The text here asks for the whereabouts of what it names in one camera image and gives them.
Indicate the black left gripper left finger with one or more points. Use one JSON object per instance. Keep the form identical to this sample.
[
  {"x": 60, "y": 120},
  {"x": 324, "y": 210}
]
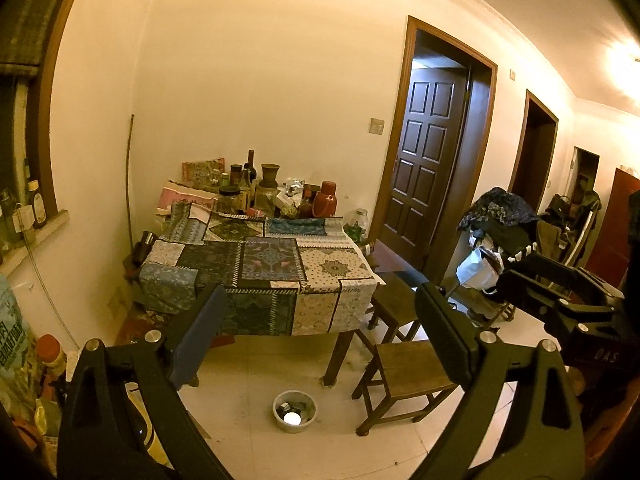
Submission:
[{"x": 98, "y": 439}]

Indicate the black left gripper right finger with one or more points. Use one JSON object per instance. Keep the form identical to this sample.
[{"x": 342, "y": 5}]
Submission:
[{"x": 542, "y": 437}]

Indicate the white trash bowl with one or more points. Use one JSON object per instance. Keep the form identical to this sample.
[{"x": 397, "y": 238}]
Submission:
[{"x": 294, "y": 400}]

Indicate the white plastic bag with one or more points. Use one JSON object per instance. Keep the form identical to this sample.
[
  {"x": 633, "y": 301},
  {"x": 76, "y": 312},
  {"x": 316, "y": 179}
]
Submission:
[{"x": 480, "y": 270}]

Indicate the pile of dark clothes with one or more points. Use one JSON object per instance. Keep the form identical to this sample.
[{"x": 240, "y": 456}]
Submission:
[{"x": 505, "y": 217}]

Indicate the wooden stool near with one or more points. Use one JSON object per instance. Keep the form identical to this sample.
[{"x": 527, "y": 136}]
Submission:
[{"x": 401, "y": 372}]

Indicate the dark wooden panel door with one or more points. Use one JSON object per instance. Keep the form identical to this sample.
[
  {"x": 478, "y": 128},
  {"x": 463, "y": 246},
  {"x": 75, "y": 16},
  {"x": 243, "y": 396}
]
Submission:
[{"x": 429, "y": 137}]

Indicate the patchwork patterned tablecloth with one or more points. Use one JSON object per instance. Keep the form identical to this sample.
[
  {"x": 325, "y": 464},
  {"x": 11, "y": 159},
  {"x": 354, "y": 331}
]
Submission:
[{"x": 282, "y": 277}]

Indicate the potted green plant jar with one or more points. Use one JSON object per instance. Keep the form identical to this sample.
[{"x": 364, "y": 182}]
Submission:
[{"x": 355, "y": 232}]

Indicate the glass jar white lid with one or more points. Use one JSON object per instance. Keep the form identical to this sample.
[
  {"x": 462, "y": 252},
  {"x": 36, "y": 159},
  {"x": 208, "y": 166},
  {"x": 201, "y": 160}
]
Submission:
[{"x": 360, "y": 219}]

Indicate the pink patterned box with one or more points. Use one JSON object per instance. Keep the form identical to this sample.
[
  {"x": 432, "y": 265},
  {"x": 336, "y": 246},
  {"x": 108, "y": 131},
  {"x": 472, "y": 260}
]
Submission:
[{"x": 176, "y": 192}]

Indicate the black lid glass jar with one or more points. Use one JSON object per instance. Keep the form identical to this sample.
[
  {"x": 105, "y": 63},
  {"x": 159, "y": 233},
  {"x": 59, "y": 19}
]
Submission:
[{"x": 228, "y": 199}]

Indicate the clear liquor bottle yellow label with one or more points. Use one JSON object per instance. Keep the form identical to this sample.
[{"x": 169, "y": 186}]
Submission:
[{"x": 245, "y": 189}]

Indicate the large clear glass jar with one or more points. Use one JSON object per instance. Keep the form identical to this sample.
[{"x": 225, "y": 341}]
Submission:
[{"x": 264, "y": 200}]

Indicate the decorated orange picture board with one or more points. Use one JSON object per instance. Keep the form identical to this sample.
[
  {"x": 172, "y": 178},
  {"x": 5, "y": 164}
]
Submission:
[{"x": 203, "y": 171}]

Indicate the red thermos jug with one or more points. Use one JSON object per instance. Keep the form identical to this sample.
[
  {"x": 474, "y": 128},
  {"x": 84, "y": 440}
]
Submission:
[{"x": 325, "y": 202}]

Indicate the white labelled small box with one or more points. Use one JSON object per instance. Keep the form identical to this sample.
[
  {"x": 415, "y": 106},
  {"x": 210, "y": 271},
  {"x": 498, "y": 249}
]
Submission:
[{"x": 283, "y": 201}]

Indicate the red cap sauce bottle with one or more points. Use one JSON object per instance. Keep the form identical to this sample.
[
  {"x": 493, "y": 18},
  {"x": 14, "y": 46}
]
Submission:
[{"x": 305, "y": 208}]

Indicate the dark wine bottle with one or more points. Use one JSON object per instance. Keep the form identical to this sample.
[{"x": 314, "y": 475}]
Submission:
[{"x": 249, "y": 166}]

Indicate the brown clay vase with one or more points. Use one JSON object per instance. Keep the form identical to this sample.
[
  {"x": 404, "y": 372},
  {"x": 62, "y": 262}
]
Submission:
[{"x": 269, "y": 175}]

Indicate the wall light switch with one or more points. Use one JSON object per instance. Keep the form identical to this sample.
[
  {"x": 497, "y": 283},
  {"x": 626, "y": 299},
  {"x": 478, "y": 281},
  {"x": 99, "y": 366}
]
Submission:
[{"x": 377, "y": 126}]

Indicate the thin stick against wall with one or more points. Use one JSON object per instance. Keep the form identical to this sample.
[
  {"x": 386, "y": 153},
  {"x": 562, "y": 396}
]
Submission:
[{"x": 127, "y": 179}]

